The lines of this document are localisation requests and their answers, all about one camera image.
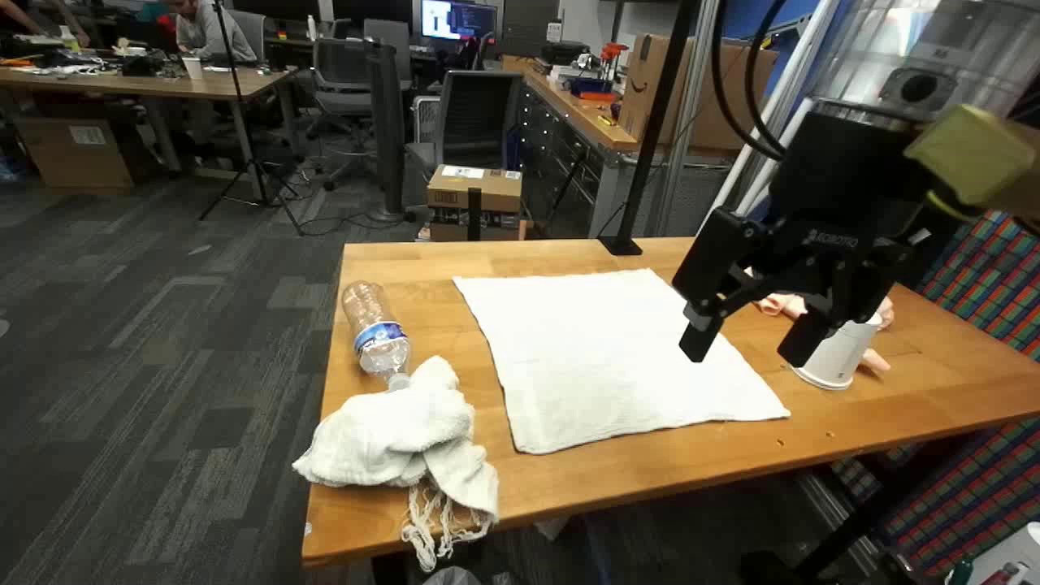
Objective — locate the white paper cup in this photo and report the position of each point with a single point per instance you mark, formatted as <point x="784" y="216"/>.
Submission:
<point x="843" y="359"/>

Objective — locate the white towel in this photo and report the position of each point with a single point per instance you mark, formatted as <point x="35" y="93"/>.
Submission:
<point x="605" y="359"/>

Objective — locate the white metal beam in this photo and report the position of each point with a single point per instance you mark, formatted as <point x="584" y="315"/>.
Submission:
<point x="781" y="100"/>

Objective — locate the cardboard box with label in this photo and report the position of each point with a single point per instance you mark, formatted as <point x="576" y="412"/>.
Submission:
<point x="74" y="158"/>

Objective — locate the blue panel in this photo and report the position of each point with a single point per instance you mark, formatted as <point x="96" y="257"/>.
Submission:
<point x="757" y="22"/>

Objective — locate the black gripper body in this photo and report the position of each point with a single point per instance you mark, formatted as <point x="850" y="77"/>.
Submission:
<point x="850" y="184"/>

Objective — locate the large cardboard box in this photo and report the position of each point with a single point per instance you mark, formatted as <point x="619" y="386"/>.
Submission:
<point x="726" y="100"/>

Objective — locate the plaid striped fabric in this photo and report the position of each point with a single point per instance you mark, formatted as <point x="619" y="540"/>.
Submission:
<point x="995" y="282"/>

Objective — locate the black camera stand pole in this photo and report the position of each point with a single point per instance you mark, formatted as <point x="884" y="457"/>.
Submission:
<point x="654" y="130"/>

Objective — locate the black tripod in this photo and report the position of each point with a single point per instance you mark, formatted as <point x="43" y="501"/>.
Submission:
<point x="230" y="77"/>

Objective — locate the clear plastic water bottle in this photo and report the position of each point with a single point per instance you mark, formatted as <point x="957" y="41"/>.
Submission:
<point x="373" y="328"/>

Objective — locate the long wooden office desk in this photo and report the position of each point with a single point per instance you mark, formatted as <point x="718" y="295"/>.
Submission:
<point x="130" y="87"/>

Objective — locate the black table leg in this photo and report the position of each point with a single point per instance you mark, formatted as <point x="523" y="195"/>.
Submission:
<point x="857" y="520"/>

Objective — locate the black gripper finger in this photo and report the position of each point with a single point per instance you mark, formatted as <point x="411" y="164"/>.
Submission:
<point x="822" y="326"/>
<point x="718" y="271"/>

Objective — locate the grey metal post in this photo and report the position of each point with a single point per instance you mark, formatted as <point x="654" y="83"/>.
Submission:
<point x="683" y="164"/>

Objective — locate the grey office chair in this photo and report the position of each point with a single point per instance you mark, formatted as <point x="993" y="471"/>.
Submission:
<point x="342" y="67"/>

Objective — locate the crumpled white rag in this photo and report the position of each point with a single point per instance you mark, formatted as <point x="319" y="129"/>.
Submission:
<point x="390" y="432"/>

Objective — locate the seated person grey shirt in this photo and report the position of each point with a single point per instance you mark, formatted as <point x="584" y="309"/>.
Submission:
<point x="207" y="26"/>

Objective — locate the dark vertical post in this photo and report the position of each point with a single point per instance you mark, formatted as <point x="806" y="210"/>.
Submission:
<point x="383" y="130"/>

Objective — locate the lit computer monitor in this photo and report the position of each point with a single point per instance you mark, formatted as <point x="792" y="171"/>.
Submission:
<point x="455" y="22"/>

